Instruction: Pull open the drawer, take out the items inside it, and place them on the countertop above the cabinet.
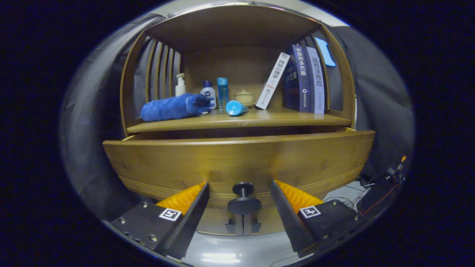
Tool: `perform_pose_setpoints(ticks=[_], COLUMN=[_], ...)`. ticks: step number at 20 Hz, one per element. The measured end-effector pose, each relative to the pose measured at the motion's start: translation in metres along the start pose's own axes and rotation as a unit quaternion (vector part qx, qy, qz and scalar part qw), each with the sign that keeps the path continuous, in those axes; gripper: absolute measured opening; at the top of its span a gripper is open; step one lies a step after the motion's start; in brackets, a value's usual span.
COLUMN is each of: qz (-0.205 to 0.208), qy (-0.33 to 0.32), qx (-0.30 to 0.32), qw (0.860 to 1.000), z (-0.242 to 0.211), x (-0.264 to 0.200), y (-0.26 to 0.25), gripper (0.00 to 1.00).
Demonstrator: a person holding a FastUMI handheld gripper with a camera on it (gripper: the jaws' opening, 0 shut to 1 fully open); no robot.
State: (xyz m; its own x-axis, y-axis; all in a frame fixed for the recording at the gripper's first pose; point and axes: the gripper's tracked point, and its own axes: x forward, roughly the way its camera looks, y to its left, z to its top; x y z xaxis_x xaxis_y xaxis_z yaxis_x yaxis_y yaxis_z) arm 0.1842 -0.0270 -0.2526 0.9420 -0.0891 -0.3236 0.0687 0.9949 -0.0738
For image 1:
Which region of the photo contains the dark blue book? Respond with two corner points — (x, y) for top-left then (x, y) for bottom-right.
(283, 44), (311, 113)

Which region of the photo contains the white pump bottle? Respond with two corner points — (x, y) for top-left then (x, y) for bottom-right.
(175, 73), (187, 97)

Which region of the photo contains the thin red cable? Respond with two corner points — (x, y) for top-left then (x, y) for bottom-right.
(361, 184), (401, 216)

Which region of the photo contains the blue and white squeeze tube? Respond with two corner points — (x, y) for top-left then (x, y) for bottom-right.
(226, 100), (250, 116)

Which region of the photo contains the beige lidded cup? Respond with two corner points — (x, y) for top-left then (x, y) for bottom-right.
(234, 89), (255, 108)

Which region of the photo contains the wooden cabinet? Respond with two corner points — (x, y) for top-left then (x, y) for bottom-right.
(119, 4), (357, 236)

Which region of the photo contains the wooden drawer with black knob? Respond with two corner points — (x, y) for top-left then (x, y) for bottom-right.
(103, 127), (376, 215)

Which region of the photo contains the white book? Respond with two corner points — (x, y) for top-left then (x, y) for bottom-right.
(255, 52), (291, 111)

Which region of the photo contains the white bottle with blue cap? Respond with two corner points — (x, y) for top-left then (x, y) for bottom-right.
(200, 80), (217, 109)

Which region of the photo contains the wooden countertop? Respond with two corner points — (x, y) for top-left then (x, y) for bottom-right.
(126, 107), (352, 134)

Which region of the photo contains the black device with orange part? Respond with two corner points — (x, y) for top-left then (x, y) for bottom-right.
(358, 155), (409, 217)

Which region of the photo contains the clear blue bottle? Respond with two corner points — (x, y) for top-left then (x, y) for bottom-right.
(217, 77), (229, 111)

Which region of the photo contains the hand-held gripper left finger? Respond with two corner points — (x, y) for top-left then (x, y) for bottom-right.
(102, 182), (210, 260)

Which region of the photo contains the folded blue towel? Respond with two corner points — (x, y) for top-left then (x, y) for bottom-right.
(140, 93), (212, 122)

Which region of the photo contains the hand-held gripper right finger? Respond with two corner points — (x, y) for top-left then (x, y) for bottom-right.
(270, 180), (368, 258)

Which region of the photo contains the wooden cabinet door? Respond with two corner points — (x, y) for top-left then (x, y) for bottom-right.
(243, 208), (288, 235)
(199, 208), (243, 236)

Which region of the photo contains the pale lavender book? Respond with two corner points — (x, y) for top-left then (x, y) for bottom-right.
(305, 46), (325, 115)

